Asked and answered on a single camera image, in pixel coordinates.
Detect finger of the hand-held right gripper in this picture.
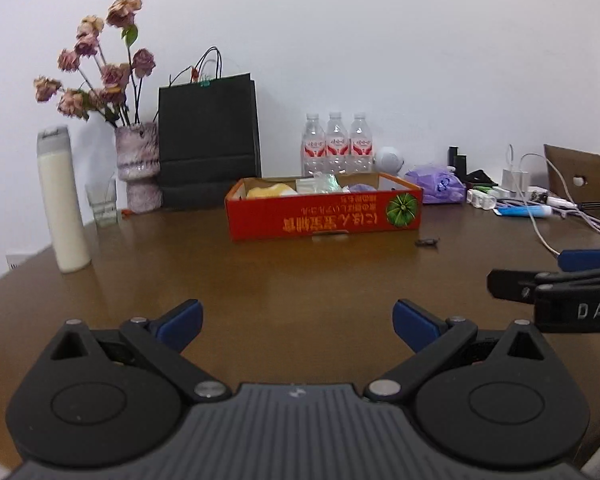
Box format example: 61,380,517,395
556,247,600,273
486,266,600,304

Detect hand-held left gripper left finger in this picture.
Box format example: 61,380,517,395
47,299,232,403

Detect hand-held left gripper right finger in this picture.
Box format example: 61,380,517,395
364,299,553,403

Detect red cardboard box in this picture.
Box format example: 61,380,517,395
224,171,424,242

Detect white and yellow plush sheep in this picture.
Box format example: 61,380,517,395
246,182,298,199

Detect clear plastic bag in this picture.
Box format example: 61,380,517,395
312,172,343,194

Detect blue and white tube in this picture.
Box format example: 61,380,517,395
495,205,553,219

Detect white charger plug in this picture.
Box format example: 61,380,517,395
500,145,531,191

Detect purple wipes packet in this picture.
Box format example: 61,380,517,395
405,162,467,205

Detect black upright device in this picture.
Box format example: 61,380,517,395
447,145,468,178

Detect clear drinking glass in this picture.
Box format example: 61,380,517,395
85,175,120,228

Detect pink ceramic vase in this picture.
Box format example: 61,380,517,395
115,122,163,213

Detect white round speaker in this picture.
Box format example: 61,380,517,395
374,146,407,176

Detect cream thermos bottle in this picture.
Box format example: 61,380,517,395
36,126,92,274

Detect black paper bag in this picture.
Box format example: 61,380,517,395
157,46,262,211

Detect dried pink roses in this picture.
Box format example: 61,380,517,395
33,0,157,128

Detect purple cable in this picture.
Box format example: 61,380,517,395
500,199,600,233

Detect white cable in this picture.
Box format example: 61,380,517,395
507,152,600,256

